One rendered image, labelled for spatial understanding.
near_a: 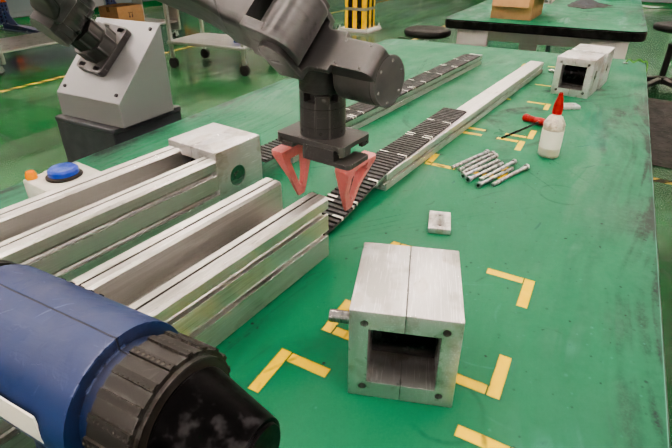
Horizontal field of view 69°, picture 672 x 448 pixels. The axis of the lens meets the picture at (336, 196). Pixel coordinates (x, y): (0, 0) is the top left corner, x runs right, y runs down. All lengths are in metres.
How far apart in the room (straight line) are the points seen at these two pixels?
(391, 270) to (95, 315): 0.28
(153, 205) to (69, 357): 0.44
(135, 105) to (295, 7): 0.67
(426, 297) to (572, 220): 0.40
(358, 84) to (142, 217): 0.31
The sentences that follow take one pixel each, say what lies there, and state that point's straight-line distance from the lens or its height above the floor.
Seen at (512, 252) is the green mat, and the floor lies 0.78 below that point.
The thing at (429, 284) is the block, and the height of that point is 0.87.
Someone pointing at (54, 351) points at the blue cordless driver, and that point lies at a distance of 0.22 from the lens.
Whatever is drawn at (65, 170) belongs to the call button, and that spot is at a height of 0.85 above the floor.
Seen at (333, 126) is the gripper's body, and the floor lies 0.93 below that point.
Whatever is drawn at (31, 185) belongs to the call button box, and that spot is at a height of 0.84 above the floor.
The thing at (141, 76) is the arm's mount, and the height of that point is 0.88.
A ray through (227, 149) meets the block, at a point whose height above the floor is 0.87.
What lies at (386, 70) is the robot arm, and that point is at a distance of 0.53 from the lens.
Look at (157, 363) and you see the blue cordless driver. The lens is 0.20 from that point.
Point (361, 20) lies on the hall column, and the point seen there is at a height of 0.16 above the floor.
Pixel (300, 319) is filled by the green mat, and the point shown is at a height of 0.78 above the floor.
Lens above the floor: 1.13
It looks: 28 degrees down
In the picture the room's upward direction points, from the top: straight up
